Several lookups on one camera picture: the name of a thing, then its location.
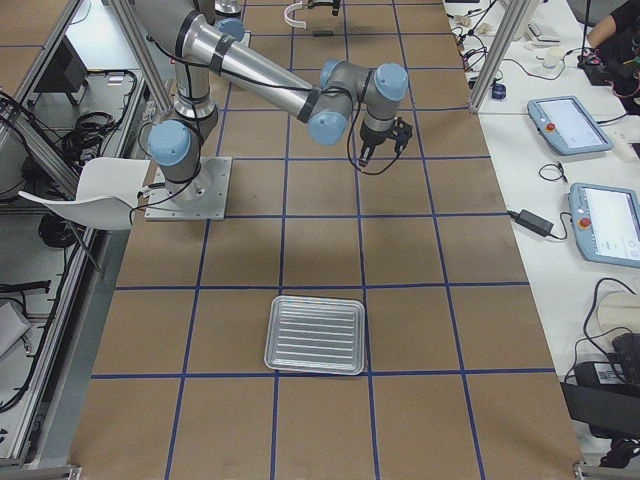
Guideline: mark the aluminium frame post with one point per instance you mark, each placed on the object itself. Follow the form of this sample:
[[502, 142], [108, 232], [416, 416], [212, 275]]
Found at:
[[514, 20]]

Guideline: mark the white curved plastic bracket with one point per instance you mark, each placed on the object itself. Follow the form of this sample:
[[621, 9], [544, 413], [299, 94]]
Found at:
[[290, 18]]

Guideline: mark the white plastic chair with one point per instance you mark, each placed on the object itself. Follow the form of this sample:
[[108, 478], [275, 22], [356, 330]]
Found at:
[[106, 193]]

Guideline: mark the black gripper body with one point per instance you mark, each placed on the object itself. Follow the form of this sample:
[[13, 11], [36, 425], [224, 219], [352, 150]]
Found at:
[[323, 3], [370, 136]]

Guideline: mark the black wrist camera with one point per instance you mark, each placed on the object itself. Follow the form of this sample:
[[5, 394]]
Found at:
[[401, 134]]

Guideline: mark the silver ribbed metal tray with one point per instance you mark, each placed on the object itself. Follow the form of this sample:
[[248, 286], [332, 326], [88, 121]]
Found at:
[[316, 335]]

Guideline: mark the small black brake pad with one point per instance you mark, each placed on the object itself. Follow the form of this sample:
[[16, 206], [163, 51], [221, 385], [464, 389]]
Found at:
[[322, 33]]

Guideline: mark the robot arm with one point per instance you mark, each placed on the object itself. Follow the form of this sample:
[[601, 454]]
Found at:
[[185, 32]]

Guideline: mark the blue teach pendant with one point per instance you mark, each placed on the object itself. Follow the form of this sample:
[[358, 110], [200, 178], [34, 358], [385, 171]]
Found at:
[[606, 223], [566, 125]]

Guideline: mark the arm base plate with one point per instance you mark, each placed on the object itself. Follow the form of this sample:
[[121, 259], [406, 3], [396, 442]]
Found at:
[[205, 198]]

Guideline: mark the black power adapter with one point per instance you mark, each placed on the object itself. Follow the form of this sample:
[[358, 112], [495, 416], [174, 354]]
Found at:
[[532, 222]]

